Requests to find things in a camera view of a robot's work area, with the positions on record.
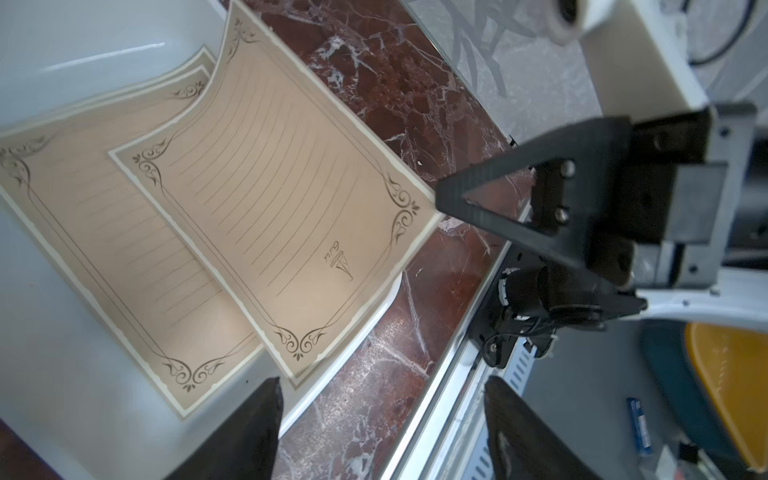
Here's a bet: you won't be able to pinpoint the blue marker pen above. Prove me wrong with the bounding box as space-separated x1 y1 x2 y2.
626 397 653 457

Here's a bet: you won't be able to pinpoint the aluminium front rail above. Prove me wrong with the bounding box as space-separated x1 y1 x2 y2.
378 242 537 479

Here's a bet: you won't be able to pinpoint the stationery sheets in box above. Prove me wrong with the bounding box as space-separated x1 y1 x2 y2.
1 49 261 417

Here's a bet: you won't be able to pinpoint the yellow teal plastic basin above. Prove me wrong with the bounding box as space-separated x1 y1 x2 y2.
639 320 767 473

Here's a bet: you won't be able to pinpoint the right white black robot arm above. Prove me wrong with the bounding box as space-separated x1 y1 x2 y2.
436 102 767 367

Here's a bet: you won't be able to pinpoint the white storage box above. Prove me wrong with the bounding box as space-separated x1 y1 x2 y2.
0 0 404 480

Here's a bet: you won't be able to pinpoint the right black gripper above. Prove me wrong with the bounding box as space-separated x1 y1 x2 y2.
434 101 758 289

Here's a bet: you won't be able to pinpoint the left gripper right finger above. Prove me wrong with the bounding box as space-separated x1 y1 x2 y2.
484 376 598 479

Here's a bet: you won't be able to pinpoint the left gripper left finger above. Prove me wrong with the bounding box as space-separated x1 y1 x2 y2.
168 377 284 479

